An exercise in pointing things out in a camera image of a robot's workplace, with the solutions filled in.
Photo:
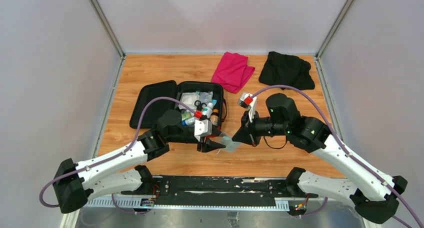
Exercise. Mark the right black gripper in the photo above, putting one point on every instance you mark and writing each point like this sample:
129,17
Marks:
247,133

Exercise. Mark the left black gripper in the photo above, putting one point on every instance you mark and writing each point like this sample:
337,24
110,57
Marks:
208,145

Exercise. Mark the teal blister pack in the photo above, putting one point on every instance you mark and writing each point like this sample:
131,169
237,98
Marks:
230,145

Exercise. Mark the blue labelled bandage roll bag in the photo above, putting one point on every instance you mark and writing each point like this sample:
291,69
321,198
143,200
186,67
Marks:
189,122

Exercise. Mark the red black medicine kit case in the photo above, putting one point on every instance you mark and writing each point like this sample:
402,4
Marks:
147,117

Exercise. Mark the clear bag of swabs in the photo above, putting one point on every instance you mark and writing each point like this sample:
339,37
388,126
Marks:
206,97

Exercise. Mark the white gauze packet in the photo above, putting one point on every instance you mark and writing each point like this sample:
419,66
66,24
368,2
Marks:
189,98

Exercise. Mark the small green medicine box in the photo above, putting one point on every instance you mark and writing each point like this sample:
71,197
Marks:
186,115

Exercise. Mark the black handled scissors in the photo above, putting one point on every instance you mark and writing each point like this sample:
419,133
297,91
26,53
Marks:
200,105

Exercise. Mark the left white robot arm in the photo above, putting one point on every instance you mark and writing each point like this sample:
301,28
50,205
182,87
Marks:
77,183

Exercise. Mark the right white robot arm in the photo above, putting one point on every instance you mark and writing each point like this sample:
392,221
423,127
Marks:
372,193

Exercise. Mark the brown medicine bottle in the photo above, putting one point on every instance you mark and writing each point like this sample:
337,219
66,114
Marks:
215,118

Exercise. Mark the white lotion bottle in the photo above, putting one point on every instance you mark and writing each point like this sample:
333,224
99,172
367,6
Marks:
208,110

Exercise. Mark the pink folded cloth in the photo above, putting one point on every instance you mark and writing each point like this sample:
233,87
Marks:
232,72

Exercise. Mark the black folded cloth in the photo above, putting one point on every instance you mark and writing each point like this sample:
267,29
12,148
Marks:
288,70

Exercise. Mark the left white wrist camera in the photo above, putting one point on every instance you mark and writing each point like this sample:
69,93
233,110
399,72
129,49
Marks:
202,126

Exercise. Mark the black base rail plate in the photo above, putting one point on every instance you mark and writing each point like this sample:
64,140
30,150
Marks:
220,191

